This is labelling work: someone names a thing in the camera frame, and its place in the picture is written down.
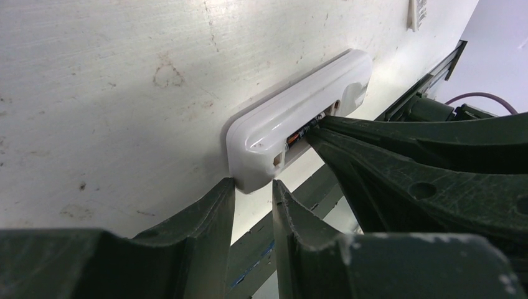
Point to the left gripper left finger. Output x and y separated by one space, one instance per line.
185 256

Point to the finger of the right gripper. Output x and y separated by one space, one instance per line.
388 192
496 145

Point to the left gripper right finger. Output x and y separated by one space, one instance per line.
327 263

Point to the white remote control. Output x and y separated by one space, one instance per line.
255 141

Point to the white battery cover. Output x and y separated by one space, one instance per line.
417 11

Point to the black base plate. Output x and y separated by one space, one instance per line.
265 247

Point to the aluminium right rail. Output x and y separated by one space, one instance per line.
418 103

